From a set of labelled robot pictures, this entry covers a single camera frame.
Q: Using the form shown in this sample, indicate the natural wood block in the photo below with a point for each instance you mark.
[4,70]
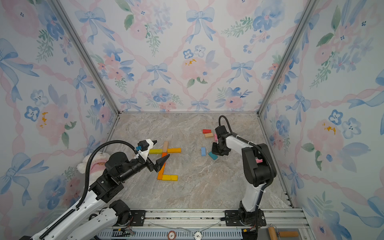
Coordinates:
[165,146]

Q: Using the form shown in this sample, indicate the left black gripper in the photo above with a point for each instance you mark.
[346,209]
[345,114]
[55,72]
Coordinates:
[158,165]

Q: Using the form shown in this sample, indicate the yellow long block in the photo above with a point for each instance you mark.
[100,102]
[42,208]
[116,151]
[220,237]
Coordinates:
[170,178]

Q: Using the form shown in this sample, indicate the orange small block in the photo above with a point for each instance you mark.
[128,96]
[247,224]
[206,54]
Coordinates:
[160,174]

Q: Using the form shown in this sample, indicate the light blue block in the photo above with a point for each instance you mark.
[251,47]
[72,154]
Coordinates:
[203,151]

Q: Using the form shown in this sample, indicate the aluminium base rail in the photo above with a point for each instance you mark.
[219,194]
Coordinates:
[206,224]

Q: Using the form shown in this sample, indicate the wooden handle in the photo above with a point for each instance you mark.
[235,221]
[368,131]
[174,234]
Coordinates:
[275,234]

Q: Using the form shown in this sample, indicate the amber yellow block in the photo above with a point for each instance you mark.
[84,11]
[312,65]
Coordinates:
[174,150]

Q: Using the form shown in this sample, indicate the white plush bear pink shirt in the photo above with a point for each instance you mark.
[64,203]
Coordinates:
[97,165]

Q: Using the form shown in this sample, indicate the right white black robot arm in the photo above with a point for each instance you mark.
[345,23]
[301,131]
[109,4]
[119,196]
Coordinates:
[258,167]

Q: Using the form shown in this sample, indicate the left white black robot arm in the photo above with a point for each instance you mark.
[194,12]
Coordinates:
[94,212]

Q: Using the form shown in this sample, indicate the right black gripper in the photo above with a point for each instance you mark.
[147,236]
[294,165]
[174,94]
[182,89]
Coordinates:
[214,150]

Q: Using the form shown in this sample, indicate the teal block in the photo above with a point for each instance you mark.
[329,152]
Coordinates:
[213,156]

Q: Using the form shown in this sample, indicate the lime yellow block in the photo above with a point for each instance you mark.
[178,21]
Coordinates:
[156,151]

